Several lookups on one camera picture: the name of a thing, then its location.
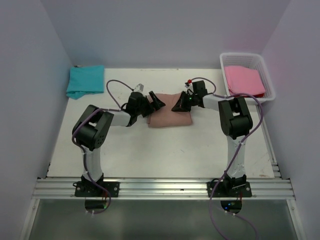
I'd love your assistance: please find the white plastic basket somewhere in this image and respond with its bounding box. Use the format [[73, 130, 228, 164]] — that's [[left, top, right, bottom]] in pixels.
[[219, 52, 276, 103]]

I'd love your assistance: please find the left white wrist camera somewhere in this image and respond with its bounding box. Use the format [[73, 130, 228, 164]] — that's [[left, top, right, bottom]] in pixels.
[[133, 83, 144, 94]]

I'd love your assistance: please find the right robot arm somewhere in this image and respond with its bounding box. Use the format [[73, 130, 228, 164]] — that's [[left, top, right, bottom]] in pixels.
[[171, 77, 253, 198]]

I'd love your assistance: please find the folded pink t-shirt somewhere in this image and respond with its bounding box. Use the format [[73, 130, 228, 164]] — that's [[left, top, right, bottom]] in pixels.
[[224, 65, 266, 94]]

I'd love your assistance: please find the folded teal t-shirt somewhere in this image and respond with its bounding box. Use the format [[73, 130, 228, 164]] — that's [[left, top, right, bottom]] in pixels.
[[66, 65, 105, 100]]

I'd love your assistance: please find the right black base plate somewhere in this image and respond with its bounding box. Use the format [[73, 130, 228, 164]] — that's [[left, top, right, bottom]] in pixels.
[[212, 182, 253, 198]]

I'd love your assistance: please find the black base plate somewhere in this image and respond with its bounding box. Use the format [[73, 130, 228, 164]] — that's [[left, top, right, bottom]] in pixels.
[[212, 182, 253, 198], [72, 181, 120, 198]]

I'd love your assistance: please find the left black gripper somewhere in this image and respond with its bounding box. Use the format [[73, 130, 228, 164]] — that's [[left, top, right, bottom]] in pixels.
[[135, 91, 165, 118]]

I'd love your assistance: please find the red t-shirt in basket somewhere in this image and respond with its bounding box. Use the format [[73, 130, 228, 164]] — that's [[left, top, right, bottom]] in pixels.
[[250, 92, 265, 98]]

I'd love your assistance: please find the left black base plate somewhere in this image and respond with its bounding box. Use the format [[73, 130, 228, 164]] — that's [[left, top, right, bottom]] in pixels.
[[72, 181, 120, 198]]

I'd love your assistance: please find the dusty pink printed t-shirt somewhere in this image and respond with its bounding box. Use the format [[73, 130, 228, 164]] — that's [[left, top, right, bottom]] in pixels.
[[146, 93, 193, 128]]

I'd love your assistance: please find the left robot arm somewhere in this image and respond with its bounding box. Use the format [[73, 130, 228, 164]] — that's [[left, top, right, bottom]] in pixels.
[[71, 91, 166, 197]]

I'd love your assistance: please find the aluminium mounting rail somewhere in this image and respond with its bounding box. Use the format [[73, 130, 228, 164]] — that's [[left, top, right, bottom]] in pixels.
[[31, 177, 295, 200]]

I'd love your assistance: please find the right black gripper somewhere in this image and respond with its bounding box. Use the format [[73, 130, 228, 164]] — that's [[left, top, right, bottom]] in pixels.
[[172, 91, 198, 113]]

